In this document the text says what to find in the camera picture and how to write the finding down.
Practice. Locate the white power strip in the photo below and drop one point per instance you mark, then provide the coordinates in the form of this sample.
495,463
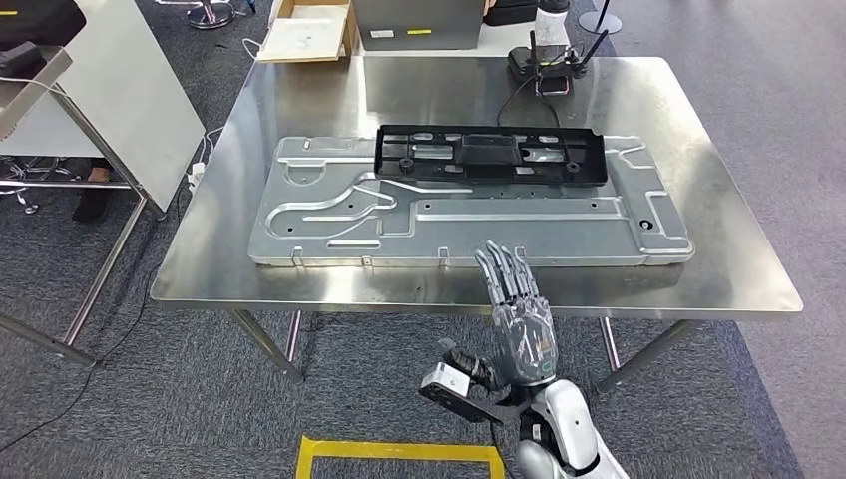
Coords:
196,178

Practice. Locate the stainless steel table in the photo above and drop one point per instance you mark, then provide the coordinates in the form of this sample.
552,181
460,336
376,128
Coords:
26,99

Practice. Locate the grey metal box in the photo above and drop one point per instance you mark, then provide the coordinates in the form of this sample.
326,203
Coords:
423,16

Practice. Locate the black router with antennas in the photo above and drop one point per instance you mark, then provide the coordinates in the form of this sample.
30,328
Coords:
529,66

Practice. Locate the white divider panel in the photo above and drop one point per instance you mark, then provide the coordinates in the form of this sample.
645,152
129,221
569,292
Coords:
132,99

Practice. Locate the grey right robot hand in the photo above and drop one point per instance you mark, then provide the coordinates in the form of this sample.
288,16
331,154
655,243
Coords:
525,344

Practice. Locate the person's foot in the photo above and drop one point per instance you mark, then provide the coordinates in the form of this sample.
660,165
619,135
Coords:
92,205

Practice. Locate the open cardboard box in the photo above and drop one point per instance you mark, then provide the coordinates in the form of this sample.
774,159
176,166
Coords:
310,33

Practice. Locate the stainless steel workbench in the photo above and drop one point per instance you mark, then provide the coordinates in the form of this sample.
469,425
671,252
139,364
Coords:
727,231

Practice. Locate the black case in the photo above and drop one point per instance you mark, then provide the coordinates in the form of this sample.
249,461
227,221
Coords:
40,20
509,12

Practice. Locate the small black phone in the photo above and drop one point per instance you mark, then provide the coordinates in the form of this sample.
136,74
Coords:
554,86

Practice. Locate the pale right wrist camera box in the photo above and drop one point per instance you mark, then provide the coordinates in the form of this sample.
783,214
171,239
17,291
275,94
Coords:
443,383

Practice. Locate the embossed sheet metal plate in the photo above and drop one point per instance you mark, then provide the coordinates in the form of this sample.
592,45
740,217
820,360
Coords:
496,225

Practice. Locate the clear plastic bottle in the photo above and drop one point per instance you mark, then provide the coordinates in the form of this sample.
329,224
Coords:
552,26

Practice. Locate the chrome chair base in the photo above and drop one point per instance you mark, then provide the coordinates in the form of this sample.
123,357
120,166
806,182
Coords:
211,16
26,168

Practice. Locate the grey round stand base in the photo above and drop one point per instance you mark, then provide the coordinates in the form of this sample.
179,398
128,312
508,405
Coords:
598,23

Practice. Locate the black plastic plate holder part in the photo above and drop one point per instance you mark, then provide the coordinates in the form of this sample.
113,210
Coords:
489,155

